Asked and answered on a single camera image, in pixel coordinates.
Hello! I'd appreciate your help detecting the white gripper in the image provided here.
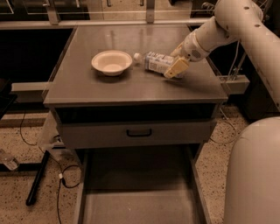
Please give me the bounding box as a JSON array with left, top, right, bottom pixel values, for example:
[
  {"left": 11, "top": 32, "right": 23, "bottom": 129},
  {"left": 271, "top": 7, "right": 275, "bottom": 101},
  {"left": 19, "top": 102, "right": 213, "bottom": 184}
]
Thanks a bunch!
[{"left": 164, "top": 30, "right": 209, "bottom": 79}]

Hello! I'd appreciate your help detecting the clear plastic water bottle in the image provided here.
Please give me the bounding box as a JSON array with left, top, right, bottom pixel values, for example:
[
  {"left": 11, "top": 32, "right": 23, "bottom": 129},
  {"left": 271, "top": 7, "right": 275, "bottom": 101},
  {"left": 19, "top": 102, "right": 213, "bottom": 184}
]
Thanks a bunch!
[{"left": 133, "top": 52, "right": 175, "bottom": 75}]

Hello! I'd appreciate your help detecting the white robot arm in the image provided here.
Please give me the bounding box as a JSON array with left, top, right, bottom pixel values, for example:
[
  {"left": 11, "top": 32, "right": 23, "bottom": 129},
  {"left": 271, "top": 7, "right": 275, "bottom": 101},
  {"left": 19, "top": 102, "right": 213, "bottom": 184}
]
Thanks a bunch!
[{"left": 171, "top": 0, "right": 280, "bottom": 224}]

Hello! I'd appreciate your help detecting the grey drawer cabinet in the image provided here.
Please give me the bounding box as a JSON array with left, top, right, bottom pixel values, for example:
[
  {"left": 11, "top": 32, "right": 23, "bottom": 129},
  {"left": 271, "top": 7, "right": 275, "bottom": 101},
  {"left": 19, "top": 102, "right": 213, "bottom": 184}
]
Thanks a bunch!
[{"left": 42, "top": 24, "right": 229, "bottom": 224}]

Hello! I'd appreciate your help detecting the open grey middle drawer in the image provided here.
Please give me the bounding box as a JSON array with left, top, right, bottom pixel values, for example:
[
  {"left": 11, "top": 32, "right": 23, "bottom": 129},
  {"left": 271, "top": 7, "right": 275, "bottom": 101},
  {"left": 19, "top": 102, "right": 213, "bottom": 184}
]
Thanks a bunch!
[{"left": 73, "top": 145, "right": 212, "bottom": 224}]

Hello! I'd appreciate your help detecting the white paper bowl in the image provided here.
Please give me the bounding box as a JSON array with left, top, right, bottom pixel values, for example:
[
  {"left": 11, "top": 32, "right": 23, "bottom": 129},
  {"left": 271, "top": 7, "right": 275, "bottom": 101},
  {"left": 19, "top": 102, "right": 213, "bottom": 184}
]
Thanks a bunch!
[{"left": 91, "top": 50, "right": 133, "bottom": 77}]

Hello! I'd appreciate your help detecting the black object at left edge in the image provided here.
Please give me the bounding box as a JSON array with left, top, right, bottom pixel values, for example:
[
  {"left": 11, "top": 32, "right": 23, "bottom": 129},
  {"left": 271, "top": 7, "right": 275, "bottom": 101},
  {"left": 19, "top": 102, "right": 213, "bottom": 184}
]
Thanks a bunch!
[{"left": 0, "top": 78, "right": 18, "bottom": 120}]

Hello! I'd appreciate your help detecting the clear plastic floor object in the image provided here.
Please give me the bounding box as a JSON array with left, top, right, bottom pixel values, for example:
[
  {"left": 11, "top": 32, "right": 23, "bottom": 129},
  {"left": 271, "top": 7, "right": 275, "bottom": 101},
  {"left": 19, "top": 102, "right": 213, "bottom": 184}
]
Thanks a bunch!
[{"left": 0, "top": 149, "right": 19, "bottom": 171}]

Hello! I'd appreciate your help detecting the black metal floor bar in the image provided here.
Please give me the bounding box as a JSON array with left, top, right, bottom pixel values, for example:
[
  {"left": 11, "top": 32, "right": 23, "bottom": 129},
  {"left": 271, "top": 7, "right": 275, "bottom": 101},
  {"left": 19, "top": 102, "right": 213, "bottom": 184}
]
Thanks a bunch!
[{"left": 25, "top": 150, "right": 50, "bottom": 207}]

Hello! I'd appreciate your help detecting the grey upper drawer black handle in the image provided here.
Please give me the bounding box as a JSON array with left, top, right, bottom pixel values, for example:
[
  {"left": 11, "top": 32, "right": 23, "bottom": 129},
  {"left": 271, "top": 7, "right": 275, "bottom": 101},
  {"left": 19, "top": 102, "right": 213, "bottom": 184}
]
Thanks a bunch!
[{"left": 57, "top": 119, "right": 216, "bottom": 149}]

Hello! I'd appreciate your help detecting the black floor cable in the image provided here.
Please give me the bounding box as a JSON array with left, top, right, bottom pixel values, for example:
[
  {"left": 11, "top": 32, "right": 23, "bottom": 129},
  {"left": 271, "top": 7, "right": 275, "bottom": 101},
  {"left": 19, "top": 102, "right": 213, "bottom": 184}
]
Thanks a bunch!
[{"left": 18, "top": 110, "right": 81, "bottom": 224}]

